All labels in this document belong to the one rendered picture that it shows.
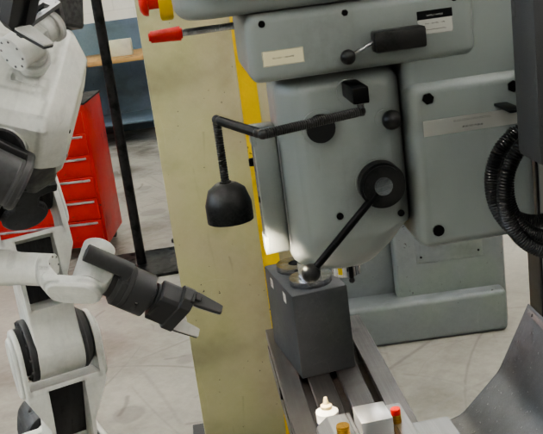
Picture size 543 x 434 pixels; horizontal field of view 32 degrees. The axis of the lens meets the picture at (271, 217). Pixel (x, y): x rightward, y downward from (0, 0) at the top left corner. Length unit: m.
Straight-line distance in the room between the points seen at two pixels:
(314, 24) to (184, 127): 1.91
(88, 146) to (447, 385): 2.99
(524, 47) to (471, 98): 0.24
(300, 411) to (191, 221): 1.54
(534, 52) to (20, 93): 0.96
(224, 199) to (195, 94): 1.82
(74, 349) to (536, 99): 1.27
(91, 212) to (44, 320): 4.05
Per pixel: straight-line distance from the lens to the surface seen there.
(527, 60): 1.23
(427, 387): 4.00
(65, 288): 1.85
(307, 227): 1.48
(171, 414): 4.05
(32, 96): 1.79
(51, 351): 2.15
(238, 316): 3.46
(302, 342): 1.99
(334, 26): 1.39
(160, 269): 5.75
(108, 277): 1.86
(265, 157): 1.51
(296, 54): 1.39
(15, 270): 1.91
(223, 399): 3.59
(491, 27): 1.46
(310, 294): 1.96
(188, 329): 1.98
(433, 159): 1.46
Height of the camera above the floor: 1.83
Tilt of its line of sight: 16 degrees down
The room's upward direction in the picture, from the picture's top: 8 degrees counter-clockwise
